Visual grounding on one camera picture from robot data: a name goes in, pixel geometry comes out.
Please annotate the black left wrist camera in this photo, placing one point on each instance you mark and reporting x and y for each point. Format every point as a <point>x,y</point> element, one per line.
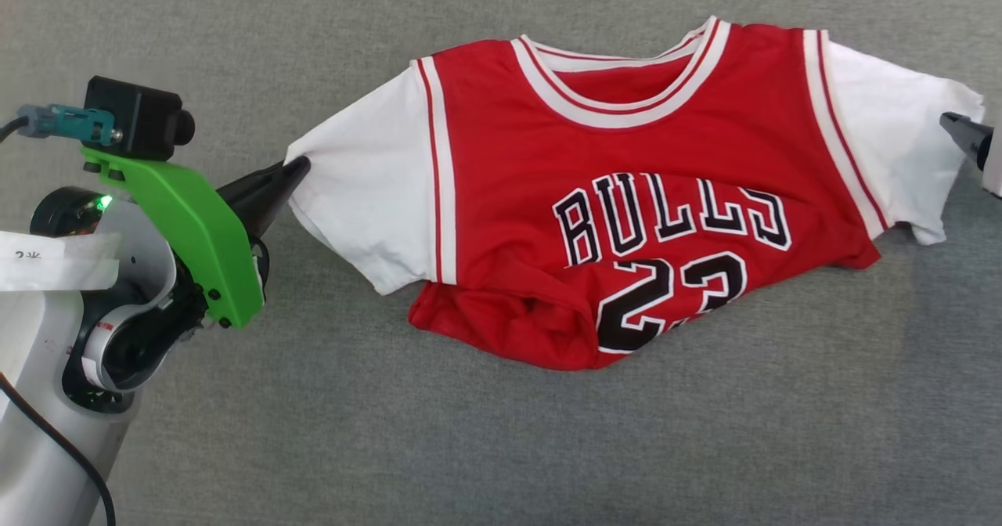
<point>137,119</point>

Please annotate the red Bulls basketball jersey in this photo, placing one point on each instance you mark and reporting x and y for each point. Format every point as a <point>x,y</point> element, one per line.
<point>509,158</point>

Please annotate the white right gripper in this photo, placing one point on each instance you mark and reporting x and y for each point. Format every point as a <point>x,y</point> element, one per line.
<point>996,162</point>

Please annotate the teal left camera connector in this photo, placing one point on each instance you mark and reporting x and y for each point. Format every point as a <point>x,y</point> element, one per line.
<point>74,124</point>

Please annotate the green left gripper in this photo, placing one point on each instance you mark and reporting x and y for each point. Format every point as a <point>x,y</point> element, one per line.
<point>196,236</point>

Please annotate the white paper label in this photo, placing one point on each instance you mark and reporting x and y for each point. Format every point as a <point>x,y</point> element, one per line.
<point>55,261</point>

